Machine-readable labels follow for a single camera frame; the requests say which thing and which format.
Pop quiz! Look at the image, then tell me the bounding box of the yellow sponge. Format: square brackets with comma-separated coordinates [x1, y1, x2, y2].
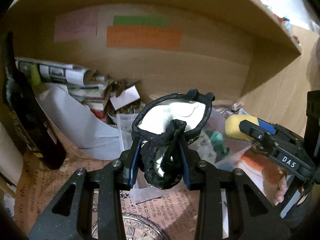
[225, 114, 259, 142]

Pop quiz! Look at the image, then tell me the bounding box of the white drawstring pouch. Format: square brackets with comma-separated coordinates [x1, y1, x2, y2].
[189, 132, 217, 164]

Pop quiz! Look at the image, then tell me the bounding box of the clear plastic storage box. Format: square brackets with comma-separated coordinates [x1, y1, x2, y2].
[129, 103, 251, 204]

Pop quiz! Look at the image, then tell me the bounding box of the white black-trimmed fabric pouch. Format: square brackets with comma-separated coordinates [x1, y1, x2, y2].
[131, 89, 215, 190]

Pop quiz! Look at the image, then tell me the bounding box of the right hand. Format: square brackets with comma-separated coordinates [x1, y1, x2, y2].
[273, 172, 287, 206]

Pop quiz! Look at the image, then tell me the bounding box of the green crumpled cloth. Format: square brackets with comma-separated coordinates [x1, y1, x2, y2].
[205, 131, 230, 157]

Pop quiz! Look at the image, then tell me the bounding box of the orange printed poster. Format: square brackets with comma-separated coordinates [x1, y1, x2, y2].
[236, 149, 286, 205]

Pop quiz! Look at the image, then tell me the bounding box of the white paper sheet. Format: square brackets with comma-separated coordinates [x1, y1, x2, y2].
[36, 83, 120, 160]

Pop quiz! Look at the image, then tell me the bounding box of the silver round plate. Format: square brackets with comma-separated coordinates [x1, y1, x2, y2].
[92, 216, 169, 240]

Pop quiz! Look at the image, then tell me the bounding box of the small white box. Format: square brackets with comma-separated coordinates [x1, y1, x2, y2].
[110, 85, 140, 111]

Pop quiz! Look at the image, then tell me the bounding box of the stack of newspapers and magazines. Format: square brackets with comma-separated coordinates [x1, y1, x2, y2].
[15, 57, 113, 113]

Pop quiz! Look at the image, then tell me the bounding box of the wooden shelf cabinet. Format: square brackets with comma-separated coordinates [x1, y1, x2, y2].
[1, 0, 319, 134]

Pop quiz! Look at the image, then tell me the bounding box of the dark wine bottle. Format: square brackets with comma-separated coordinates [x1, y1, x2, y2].
[2, 32, 66, 170]

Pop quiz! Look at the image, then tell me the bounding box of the orange sticky note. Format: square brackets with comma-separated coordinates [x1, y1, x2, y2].
[106, 25, 183, 51]

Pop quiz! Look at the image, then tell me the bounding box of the green sticky note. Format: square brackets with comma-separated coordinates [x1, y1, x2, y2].
[113, 15, 167, 28]

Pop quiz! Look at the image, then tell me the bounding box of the pink sticky note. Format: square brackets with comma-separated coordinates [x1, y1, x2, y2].
[54, 7, 99, 42]

